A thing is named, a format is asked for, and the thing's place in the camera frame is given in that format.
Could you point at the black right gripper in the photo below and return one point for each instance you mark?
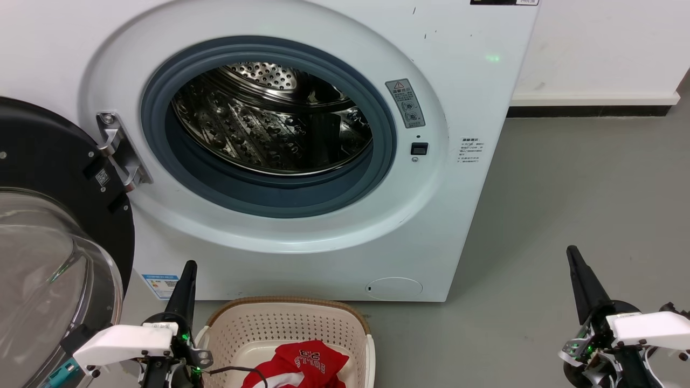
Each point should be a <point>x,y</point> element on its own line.
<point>590,350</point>

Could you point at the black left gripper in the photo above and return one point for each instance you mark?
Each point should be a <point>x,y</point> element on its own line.
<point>186,350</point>

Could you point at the red jersey with white print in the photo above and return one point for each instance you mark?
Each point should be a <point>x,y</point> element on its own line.
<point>302,364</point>

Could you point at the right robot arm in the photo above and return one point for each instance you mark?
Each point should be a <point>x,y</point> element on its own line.
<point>641,372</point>

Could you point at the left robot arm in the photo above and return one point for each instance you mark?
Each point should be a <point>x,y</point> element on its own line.
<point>156,377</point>

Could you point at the cream perforated laundry basket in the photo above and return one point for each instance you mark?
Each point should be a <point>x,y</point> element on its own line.
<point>280,323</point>

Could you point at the silver metal door hinge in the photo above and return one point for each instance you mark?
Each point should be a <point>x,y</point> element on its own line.
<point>121,156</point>

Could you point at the stainless steel washing machine drum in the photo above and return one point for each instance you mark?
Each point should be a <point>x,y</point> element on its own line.
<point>259,129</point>

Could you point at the black washer door with glass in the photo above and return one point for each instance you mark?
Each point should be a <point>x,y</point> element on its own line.
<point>48,156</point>

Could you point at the blue white energy label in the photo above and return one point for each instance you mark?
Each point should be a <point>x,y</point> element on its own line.
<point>160,285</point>

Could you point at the white front-load washing machine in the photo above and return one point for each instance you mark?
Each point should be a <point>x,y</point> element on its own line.
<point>302,258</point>

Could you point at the grey rubber door gasket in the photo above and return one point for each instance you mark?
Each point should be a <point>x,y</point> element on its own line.
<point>280,196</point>

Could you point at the teal connector plug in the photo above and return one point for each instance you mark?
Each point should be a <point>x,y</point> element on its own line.
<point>60,374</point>

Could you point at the small printed text label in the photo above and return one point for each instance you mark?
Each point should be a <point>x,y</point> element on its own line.
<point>472,151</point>

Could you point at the white and black baseboard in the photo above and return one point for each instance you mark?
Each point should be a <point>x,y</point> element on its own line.
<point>593,105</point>

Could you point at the round white filter cover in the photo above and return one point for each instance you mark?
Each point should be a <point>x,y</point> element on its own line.
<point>393,289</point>

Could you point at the black door latch slot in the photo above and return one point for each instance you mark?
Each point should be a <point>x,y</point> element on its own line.
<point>419,149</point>

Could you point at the grey warning sticker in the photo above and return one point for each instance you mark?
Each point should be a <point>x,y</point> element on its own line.
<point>405,103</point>

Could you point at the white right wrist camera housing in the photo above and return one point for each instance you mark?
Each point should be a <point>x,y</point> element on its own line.
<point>649,326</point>

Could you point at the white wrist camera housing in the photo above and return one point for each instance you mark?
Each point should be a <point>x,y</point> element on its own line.
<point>649,326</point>
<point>124,342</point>

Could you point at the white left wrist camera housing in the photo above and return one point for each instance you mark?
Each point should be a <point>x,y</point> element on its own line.
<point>124,342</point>

